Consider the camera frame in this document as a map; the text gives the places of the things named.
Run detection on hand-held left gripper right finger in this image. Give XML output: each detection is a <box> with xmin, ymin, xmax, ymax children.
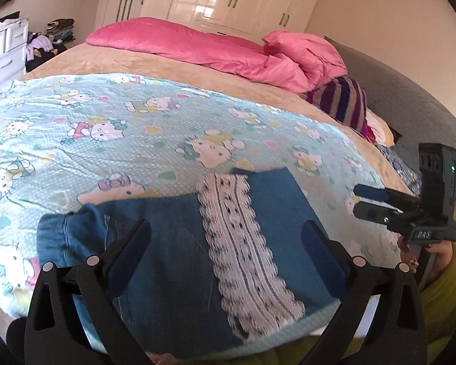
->
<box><xmin>301</xmin><ymin>220</ymin><xmax>428</xmax><ymax>365</ymax></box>

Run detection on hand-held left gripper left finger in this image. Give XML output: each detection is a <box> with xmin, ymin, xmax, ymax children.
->
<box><xmin>24</xmin><ymin>218</ymin><xmax>153</xmax><ymax>365</ymax></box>

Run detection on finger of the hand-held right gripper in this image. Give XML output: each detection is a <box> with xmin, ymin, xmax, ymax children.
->
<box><xmin>354</xmin><ymin>198</ymin><xmax>405</xmax><ymax>224</ymax></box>
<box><xmin>353</xmin><ymin>183</ymin><xmax>422</xmax><ymax>209</ymax></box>

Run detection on blue denim pants lace trim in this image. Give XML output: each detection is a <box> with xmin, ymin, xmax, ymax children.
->
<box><xmin>36</xmin><ymin>167</ymin><xmax>344</xmax><ymax>346</ymax></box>

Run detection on person's right hand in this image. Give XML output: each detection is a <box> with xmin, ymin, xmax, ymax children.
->
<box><xmin>399</xmin><ymin>236</ymin><xmax>454</xmax><ymax>286</ymax></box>

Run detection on person's left hand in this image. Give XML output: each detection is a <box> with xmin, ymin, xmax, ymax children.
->
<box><xmin>146</xmin><ymin>353</ymin><xmax>183</xmax><ymax>365</ymax></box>

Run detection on blue patterned cloth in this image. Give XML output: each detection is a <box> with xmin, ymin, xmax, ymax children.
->
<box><xmin>376</xmin><ymin>142</ymin><xmax>422</xmax><ymax>194</ymax></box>

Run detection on red patterned cloth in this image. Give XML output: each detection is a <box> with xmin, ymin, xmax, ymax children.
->
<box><xmin>361</xmin><ymin>122</ymin><xmax>377</xmax><ymax>143</ymax></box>

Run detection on peach pillow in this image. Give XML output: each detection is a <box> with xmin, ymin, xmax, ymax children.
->
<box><xmin>365</xmin><ymin>108</ymin><xmax>396</xmax><ymax>147</ymax></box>

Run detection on grey padded headboard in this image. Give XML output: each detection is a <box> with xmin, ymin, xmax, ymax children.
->
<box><xmin>323</xmin><ymin>36</ymin><xmax>456</xmax><ymax>198</ymax></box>

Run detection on striped pillow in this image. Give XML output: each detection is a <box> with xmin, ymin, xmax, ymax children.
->
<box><xmin>306</xmin><ymin>76</ymin><xmax>369</xmax><ymax>134</ymax></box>

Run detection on light blue cartoon cat blanket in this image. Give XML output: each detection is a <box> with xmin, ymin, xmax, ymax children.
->
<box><xmin>0</xmin><ymin>71</ymin><xmax>407</xmax><ymax>350</ymax></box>

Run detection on person's yellow-green clothing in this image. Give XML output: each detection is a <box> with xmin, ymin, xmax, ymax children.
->
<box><xmin>251</xmin><ymin>241</ymin><xmax>456</xmax><ymax>365</ymax></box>

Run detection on pink duvet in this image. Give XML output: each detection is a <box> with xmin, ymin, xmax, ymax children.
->
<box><xmin>85</xmin><ymin>17</ymin><xmax>348</xmax><ymax>94</ymax></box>

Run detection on pile of mixed clothes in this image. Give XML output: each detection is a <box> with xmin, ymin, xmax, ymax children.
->
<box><xmin>25</xmin><ymin>18</ymin><xmax>77</xmax><ymax>61</ymax></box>

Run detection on white drawer cabinet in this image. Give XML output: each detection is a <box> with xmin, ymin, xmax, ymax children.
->
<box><xmin>0</xmin><ymin>17</ymin><xmax>29</xmax><ymax>84</ymax></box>

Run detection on white glossy wardrobe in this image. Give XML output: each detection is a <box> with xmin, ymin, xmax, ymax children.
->
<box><xmin>102</xmin><ymin>0</ymin><xmax>327</xmax><ymax>46</ymax></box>

